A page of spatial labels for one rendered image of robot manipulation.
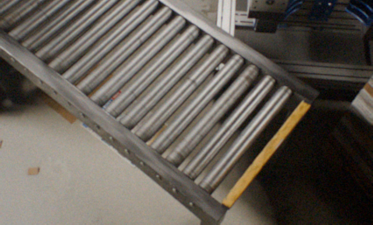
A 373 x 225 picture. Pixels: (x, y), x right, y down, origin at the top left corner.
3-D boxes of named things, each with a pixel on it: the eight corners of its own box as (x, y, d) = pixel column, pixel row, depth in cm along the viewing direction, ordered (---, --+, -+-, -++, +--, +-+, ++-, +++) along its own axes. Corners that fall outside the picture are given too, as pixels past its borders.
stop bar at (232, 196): (310, 108, 145) (312, 105, 144) (229, 211, 129) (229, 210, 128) (301, 102, 146) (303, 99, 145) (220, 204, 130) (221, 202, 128)
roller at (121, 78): (189, 26, 166) (189, 17, 162) (98, 114, 149) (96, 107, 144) (178, 19, 167) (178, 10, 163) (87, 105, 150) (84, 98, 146)
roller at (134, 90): (203, 35, 164) (203, 27, 160) (112, 125, 147) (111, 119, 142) (192, 28, 166) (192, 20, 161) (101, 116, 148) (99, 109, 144)
